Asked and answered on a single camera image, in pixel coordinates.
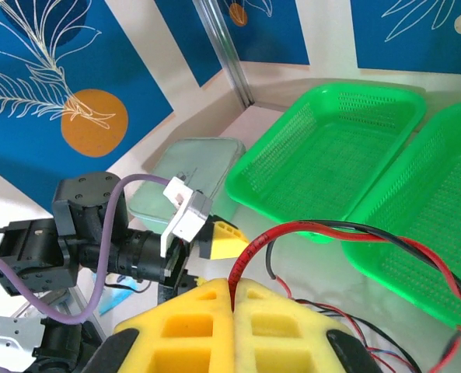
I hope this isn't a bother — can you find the thin black cable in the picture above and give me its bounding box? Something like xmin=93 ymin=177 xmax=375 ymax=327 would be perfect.
xmin=294 ymin=298 xmax=421 ymax=373

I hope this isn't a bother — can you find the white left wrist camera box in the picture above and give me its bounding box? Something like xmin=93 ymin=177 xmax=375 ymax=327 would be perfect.
xmin=159 ymin=176 xmax=215 ymax=258

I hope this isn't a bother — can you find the thick black cable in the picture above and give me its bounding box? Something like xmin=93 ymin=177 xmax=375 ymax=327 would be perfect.
xmin=264 ymin=221 xmax=461 ymax=370

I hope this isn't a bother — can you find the thin red cable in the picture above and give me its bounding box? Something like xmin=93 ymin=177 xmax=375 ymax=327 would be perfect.
xmin=272 ymin=275 xmax=371 ymax=347

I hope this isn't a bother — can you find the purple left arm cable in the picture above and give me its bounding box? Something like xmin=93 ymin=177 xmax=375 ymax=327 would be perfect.
xmin=0 ymin=173 xmax=173 ymax=324

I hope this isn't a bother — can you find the aluminium corner post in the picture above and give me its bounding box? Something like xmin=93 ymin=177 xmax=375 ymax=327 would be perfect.
xmin=193 ymin=0 xmax=257 ymax=108

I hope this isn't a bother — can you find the thick red cable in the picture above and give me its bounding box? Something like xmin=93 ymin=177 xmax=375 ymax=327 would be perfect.
xmin=228 ymin=220 xmax=461 ymax=373

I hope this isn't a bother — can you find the red blue twisted cable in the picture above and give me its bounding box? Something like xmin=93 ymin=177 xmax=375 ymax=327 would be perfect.
xmin=323 ymin=306 xmax=424 ymax=373

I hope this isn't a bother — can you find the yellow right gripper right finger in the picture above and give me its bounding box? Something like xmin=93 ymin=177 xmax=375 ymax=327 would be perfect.
xmin=233 ymin=277 xmax=385 ymax=373

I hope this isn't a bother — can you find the blue snack packet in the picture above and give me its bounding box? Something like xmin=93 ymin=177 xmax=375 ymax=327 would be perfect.
xmin=96 ymin=271 xmax=138 ymax=316

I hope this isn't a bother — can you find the green plastic mesh basket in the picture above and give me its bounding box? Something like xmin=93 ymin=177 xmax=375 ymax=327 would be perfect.
xmin=224 ymin=83 xmax=428 ymax=245
xmin=341 ymin=99 xmax=461 ymax=343

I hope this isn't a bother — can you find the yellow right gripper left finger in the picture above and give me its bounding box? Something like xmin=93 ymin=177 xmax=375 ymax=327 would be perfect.
xmin=82 ymin=276 xmax=236 ymax=373

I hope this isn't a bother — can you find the pale green lidded container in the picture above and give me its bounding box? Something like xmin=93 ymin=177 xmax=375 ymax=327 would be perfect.
xmin=127 ymin=136 xmax=247 ymax=234

